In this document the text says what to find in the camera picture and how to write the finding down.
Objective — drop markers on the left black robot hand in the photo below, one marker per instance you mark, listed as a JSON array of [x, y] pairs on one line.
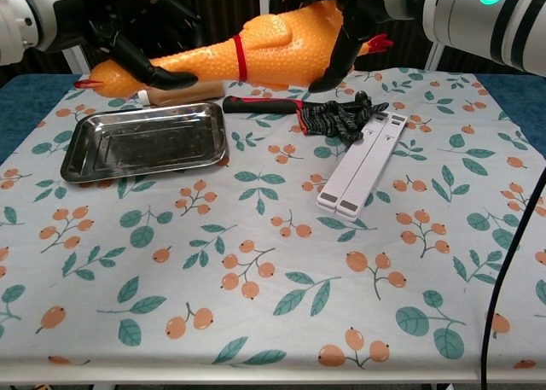
[[128, 53]]

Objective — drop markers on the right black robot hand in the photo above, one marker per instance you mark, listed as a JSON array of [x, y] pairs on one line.
[[341, 53]]

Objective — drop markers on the orange rubber chicken toy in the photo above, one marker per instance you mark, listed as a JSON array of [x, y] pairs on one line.
[[264, 53]]

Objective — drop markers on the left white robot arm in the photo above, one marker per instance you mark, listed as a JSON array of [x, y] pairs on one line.
[[19, 23]]

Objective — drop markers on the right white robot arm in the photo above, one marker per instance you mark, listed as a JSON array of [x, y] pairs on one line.
[[486, 19]]

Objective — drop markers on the stainless steel rectangular tray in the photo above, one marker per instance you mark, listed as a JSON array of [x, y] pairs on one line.
[[145, 142]]

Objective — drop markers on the striped knit work glove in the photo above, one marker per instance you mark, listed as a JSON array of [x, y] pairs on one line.
[[337, 117]]

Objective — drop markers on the brown liquid plastic bottle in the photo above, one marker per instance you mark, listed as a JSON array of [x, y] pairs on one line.
[[187, 94]]

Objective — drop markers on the white folding laptop stand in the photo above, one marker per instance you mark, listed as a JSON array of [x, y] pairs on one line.
[[362, 168]]

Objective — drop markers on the floral fruit print tablecloth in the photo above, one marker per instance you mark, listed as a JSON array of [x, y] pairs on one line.
[[273, 279]]

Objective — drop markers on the white slanted frame post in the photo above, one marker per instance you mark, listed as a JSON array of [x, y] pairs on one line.
[[434, 57], [79, 61]]

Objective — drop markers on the white table frame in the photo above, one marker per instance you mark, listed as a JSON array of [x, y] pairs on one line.
[[273, 377]]

